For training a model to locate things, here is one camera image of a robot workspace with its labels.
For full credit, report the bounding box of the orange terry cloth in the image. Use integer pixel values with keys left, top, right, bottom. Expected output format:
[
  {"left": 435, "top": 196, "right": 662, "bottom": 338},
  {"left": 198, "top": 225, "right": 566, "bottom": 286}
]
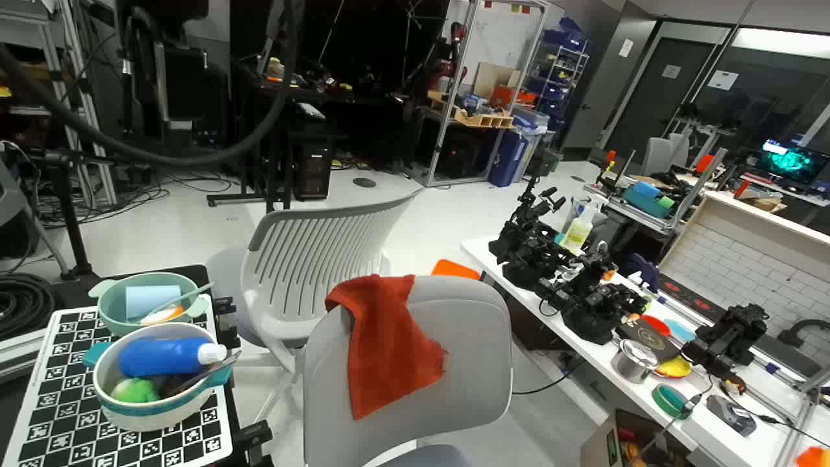
[{"left": 324, "top": 275, "right": 447, "bottom": 419}]

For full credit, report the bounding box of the white slatted office chair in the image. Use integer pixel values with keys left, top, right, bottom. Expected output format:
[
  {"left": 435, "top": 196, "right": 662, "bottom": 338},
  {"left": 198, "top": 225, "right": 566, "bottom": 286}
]
[{"left": 205, "top": 187, "right": 425, "bottom": 374}]

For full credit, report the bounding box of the grey mesh office chair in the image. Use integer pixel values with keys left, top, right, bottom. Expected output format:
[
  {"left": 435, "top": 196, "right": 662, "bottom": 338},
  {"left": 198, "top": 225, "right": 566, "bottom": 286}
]
[{"left": 302, "top": 275, "right": 513, "bottom": 467}]

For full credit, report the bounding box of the small metal cup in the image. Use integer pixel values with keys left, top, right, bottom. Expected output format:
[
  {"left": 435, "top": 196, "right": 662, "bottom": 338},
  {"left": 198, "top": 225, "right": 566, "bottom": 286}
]
[{"left": 613, "top": 340, "right": 657, "bottom": 383}]

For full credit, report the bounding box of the blue and white bottle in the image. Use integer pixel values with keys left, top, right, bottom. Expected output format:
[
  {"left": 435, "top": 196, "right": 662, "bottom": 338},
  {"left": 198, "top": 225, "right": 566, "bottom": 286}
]
[{"left": 116, "top": 338, "right": 229, "bottom": 379}]

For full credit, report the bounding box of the teal bowl with blue bottle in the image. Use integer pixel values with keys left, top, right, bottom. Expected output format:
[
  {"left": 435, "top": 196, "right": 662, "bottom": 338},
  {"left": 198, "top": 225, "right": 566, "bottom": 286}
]
[{"left": 83, "top": 322, "right": 240, "bottom": 431}]

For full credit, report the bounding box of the teal bowl with cup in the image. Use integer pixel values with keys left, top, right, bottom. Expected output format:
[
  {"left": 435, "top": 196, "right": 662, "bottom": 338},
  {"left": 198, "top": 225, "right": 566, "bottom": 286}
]
[{"left": 89, "top": 273, "right": 212, "bottom": 334}]

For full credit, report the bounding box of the white pegboard box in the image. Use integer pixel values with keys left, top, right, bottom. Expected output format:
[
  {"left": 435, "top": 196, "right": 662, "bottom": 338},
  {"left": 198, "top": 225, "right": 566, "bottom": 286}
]
[{"left": 660, "top": 191, "right": 830, "bottom": 334}]

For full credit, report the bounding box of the white long workbench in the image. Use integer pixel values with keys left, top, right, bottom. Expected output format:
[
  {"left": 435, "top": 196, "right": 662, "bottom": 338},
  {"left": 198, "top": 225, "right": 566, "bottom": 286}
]
[{"left": 461, "top": 239, "right": 830, "bottom": 467}]

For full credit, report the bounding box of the checkerboard calibration board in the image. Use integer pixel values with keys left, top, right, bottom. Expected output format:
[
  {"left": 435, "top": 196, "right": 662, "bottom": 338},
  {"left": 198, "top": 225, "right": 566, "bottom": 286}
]
[{"left": 2, "top": 306, "right": 234, "bottom": 467}]

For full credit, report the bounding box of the black camera rig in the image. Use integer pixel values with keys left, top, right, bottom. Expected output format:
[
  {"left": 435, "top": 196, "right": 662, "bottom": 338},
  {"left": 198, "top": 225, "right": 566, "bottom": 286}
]
[{"left": 487, "top": 179, "right": 564, "bottom": 291}]

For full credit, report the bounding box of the thick black hose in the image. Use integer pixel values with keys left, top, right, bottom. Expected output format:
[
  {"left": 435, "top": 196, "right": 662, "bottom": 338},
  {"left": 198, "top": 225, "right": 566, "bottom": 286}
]
[{"left": 0, "top": 0, "right": 306, "bottom": 170}]

